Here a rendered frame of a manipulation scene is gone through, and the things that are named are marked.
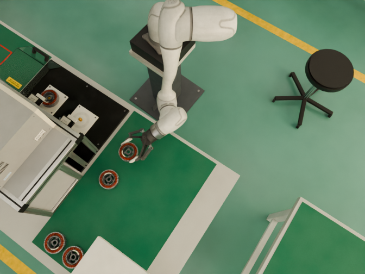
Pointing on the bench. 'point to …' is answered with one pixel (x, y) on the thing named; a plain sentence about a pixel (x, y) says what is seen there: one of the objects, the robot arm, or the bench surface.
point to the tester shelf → (39, 162)
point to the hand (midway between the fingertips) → (128, 151)
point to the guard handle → (41, 53)
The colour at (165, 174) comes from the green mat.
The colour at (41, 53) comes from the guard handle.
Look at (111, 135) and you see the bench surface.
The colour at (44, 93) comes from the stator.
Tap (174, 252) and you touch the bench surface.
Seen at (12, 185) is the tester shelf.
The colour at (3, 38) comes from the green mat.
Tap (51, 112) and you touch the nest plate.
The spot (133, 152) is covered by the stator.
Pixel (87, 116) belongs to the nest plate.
